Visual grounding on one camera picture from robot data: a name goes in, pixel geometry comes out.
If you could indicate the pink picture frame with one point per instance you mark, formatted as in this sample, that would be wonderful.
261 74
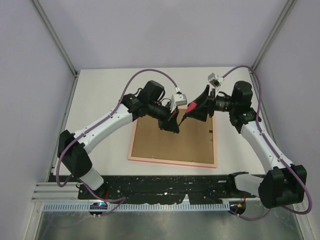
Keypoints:
194 146

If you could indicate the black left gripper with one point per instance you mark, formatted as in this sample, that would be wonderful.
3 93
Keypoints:
170 123

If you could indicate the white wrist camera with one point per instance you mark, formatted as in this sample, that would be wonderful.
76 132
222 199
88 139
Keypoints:
177 99
216 81

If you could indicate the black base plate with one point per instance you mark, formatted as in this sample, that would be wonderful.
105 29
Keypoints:
169 189

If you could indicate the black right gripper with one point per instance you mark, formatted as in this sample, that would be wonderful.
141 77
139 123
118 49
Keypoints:
200 112

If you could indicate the left aluminium corner post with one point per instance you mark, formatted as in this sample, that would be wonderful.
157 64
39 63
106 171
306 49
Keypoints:
54 36

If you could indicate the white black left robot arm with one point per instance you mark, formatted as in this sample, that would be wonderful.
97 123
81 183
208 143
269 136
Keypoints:
74 148

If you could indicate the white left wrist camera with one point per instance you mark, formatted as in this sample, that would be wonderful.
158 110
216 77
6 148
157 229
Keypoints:
177 99

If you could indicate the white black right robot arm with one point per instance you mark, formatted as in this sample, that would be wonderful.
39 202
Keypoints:
284 182

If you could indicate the red handled screwdriver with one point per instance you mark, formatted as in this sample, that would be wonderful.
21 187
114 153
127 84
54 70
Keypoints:
191 106

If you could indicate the aluminium front rail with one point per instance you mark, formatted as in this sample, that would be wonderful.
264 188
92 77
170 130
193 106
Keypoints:
49 191

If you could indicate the white slotted cable duct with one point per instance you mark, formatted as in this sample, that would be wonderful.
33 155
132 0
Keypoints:
96 206

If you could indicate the right aluminium corner post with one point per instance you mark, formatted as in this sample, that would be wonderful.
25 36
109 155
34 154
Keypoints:
273 33

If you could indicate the aluminium corner post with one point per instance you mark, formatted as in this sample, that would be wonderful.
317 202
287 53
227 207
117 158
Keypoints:
273 33
54 36

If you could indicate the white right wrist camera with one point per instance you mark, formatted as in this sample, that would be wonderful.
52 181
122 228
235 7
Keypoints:
216 81

